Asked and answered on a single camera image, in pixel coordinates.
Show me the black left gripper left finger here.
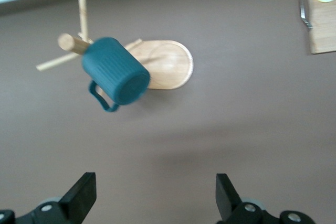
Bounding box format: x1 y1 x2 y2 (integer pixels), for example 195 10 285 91
0 172 97 224

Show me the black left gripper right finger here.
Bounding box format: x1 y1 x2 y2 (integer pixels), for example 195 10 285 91
215 173 316 224

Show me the teal ribbed cup yellow inside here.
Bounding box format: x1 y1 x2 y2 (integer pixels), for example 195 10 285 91
81 36 151 113

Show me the wooden cup rack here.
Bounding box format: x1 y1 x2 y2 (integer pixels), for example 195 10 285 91
35 0 195 91

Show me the brown table cover sheet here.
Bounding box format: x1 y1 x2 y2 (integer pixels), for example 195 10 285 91
0 0 336 224

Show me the bamboo cutting board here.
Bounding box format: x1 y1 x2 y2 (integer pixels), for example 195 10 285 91
301 0 336 56

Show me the metal cutting board handle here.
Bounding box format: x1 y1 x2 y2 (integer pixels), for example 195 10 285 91
299 0 314 31

